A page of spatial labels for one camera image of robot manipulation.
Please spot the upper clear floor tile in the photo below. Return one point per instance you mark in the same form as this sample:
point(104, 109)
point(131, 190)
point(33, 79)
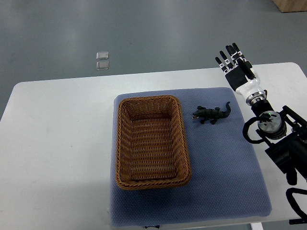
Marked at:
point(102, 55)

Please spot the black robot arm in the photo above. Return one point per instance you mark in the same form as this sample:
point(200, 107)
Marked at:
point(284, 132)

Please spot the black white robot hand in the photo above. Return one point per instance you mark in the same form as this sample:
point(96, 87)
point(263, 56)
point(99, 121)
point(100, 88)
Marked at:
point(240, 74)

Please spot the white table leg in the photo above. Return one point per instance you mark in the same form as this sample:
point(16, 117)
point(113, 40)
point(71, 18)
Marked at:
point(257, 226)

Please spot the brown wicker basket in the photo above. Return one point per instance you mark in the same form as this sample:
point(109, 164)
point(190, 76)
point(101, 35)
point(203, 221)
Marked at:
point(151, 144)

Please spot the blue quilted mat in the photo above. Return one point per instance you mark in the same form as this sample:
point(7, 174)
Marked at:
point(226, 180)

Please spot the dark toy crocodile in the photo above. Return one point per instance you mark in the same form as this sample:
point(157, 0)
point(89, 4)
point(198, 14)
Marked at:
point(213, 115)

